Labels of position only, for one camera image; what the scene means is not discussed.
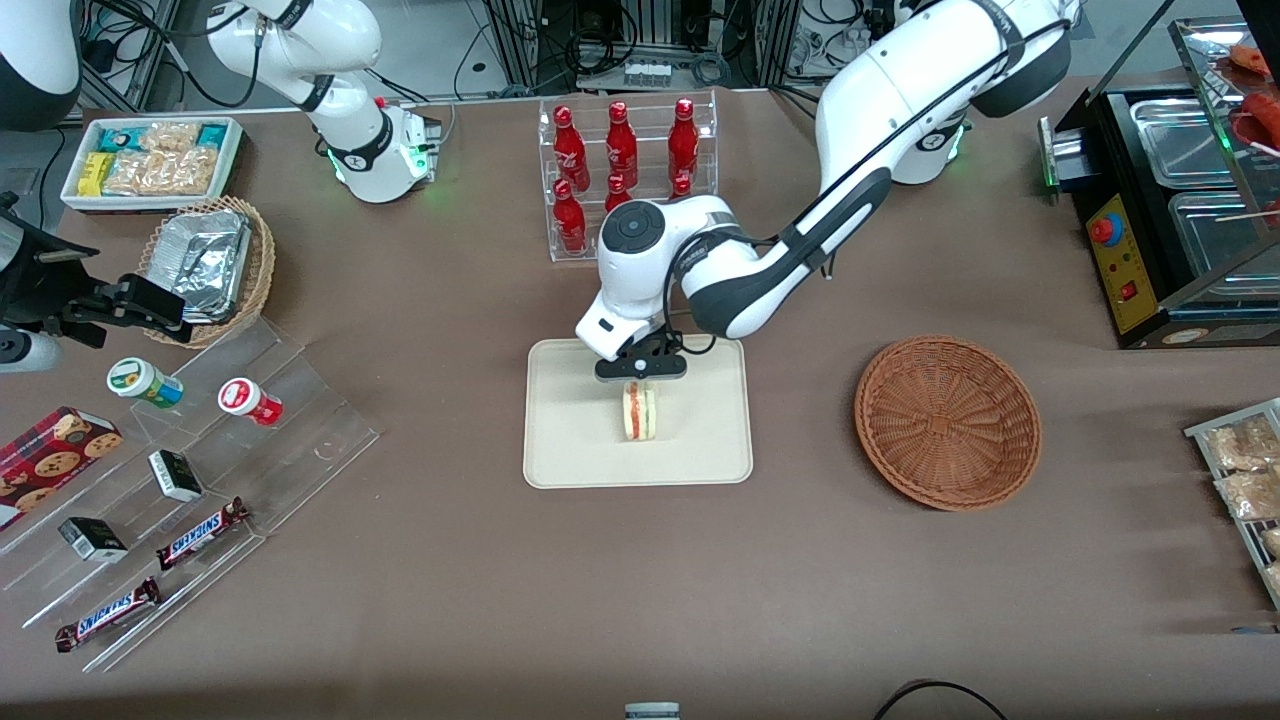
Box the brown wicker basket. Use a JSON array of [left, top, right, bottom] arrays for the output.
[[854, 335, 1043, 512]]

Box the clear bag of crackers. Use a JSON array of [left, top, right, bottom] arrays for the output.
[[140, 121, 203, 154], [102, 146, 221, 197]]

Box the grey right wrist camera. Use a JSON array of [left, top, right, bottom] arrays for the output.
[[0, 330, 63, 375]]

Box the clear acrylic stepped display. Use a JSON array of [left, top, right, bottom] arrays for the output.
[[0, 315, 384, 674]]

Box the triangle sandwich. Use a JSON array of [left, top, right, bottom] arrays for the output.
[[622, 380, 662, 442]]

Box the clear acrylic bottle rack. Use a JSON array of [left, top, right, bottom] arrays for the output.
[[537, 89, 720, 263]]

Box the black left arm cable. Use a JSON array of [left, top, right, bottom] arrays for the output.
[[663, 18, 1066, 358]]

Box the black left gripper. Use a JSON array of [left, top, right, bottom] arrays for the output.
[[595, 333, 689, 403]]

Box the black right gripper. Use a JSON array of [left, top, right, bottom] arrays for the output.
[[0, 195, 194, 347]]

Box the green lid cup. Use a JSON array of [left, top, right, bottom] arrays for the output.
[[107, 357, 185, 410]]

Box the grey wire tray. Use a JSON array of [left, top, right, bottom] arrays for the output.
[[1184, 398, 1280, 612]]

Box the red lid cup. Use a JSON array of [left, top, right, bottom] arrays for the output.
[[218, 377, 284, 428]]

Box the cream plastic tray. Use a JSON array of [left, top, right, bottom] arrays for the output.
[[523, 338, 754, 490]]

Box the snickers bar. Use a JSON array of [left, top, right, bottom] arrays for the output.
[[156, 497, 251, 572], [55, 577, 162, 653]]

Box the white snack bin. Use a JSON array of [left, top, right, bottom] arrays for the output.
[[60, 116, 245, 215]]

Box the red cookie box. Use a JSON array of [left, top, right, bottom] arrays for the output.
[[0, 406, 124, 532]]

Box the small black carton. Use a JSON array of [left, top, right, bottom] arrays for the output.
[[58, 517, 129, 564], [148, 450, 204, 503]]

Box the light wicker basket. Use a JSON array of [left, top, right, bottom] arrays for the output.
[[138, 195, 277, 350]]

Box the steel warmer pan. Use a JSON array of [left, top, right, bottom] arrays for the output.
[[1128, 98, 1241, 191], [1168, 190, 1280, 278]]

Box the black food warmer machine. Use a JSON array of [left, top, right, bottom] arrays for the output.
[[1038, 0, 1280, 350]]

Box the black table cable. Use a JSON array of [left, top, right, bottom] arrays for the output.
[[872, 679, 1009, 720]]

